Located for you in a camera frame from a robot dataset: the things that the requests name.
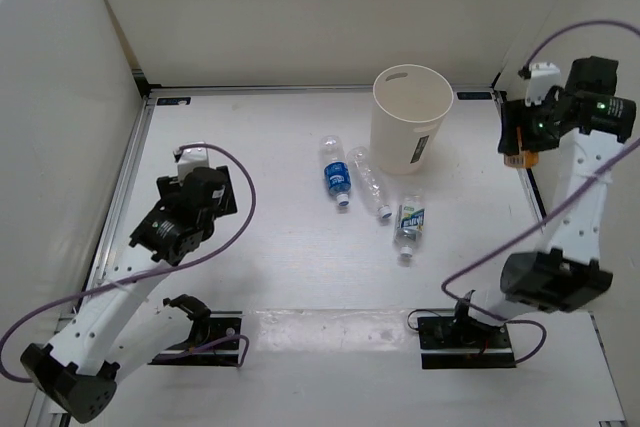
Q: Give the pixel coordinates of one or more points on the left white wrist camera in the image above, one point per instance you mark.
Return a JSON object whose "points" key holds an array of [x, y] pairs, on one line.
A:
{"points": [[189, 158]]}

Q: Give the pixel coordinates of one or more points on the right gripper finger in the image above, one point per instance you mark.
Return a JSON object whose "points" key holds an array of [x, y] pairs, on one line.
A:
{"points": [[510, 116], [538, 143]]}

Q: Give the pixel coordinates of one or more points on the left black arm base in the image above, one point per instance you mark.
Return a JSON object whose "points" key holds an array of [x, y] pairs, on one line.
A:
{"points": [[216, 345]]}

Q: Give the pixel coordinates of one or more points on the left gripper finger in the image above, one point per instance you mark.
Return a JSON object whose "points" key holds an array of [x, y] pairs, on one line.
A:
{"points": [[227, 204], [168, 188]]}

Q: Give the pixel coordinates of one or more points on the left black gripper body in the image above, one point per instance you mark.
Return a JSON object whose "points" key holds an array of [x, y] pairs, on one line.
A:
{"points": [[209, 220]]}

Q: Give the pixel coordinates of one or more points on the blue label water bottle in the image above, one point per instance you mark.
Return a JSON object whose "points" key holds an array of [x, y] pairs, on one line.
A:
{"points": [[335, 170]]}

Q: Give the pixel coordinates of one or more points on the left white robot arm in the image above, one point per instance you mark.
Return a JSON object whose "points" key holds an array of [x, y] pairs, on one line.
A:
{"points": [[80, 367]]}

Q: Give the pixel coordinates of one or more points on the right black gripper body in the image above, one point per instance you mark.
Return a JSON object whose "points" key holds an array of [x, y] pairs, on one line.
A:
{"points": [[538, 117]]}

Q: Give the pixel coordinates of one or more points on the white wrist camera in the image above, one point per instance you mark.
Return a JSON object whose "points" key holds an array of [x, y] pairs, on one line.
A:
{"points": [[540, 78], [189, 158]]}

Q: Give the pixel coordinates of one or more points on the cream plastic bin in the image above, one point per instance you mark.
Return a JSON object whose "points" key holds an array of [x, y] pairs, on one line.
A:
{"points": [[410, 104]]}

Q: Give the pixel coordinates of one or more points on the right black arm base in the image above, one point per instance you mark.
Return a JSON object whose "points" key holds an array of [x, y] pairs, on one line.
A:
{"points": [[447, 343]]}

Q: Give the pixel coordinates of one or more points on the clear crumpled plastic bottle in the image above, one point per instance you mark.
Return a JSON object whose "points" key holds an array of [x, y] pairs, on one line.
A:
{"points": [[370, 183]]}

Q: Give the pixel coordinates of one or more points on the green blue label bottle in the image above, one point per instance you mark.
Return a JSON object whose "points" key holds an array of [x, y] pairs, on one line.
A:
{"points": [[409, 226]]}

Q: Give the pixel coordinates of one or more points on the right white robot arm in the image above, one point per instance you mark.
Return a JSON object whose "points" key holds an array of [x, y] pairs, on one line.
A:
{"points": [[563, 272]]}

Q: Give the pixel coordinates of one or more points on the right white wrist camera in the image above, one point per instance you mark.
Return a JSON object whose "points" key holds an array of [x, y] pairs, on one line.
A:
{"points": [[540, 78]]}

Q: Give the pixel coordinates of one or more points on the orange juice bottle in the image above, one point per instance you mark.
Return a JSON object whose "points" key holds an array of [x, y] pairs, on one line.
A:
{"points": [[524, 159]]}

